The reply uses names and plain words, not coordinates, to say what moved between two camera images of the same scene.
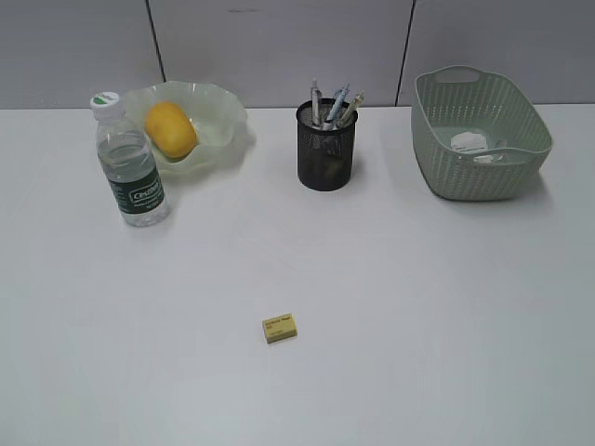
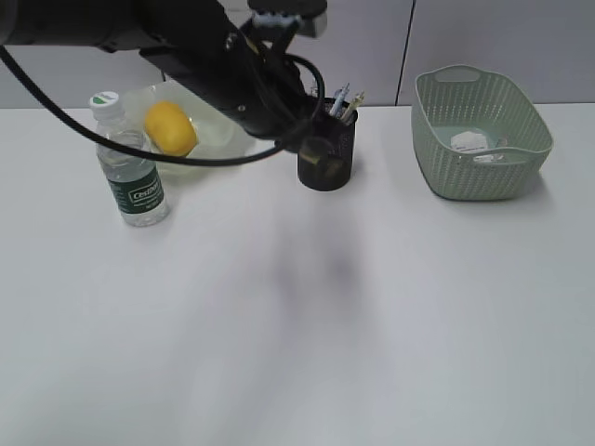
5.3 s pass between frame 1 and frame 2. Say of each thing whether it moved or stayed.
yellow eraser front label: moved
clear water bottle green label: stayed
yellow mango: stayed
